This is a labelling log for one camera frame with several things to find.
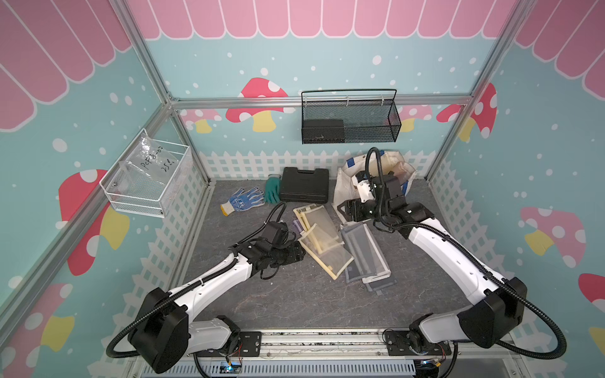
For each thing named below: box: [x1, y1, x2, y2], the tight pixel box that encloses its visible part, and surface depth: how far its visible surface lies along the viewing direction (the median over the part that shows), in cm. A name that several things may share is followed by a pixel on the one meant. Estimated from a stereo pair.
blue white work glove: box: [220, 187, 266, 216], surface depth 114 cm
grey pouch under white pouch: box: [365, 275, 398, 296], surface depth 87 cm
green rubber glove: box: [264, 173, 282, 204], surface depth 117 cm
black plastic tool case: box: [279, 166, 330, 204], surface depth 118 cm
